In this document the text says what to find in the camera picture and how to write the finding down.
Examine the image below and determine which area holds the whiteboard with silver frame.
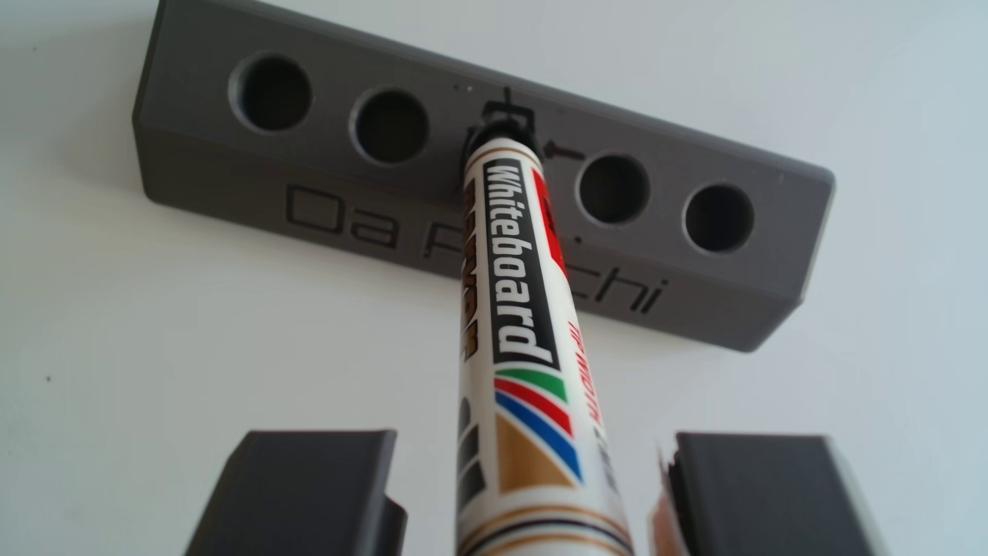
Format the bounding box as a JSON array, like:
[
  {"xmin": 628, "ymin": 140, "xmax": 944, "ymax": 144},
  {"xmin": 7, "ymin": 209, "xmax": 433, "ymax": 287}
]
[{"xmin": 0, "ymin": 0, "xmax": 988, "ymax": 556}]

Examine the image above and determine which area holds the grey marker holder block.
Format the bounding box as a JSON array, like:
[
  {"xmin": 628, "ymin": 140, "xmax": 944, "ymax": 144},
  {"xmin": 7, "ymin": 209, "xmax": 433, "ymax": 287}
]
[{"xmin": 131, "ymin": 0, "xmax": 837, "ymax": 354}]

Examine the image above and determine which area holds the white whiteboard marker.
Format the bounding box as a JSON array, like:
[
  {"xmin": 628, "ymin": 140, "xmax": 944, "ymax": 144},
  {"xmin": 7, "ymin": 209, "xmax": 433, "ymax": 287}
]
[{"xmin": 455, "ymin": 116, "xmax": 636, "ymax": 556}]

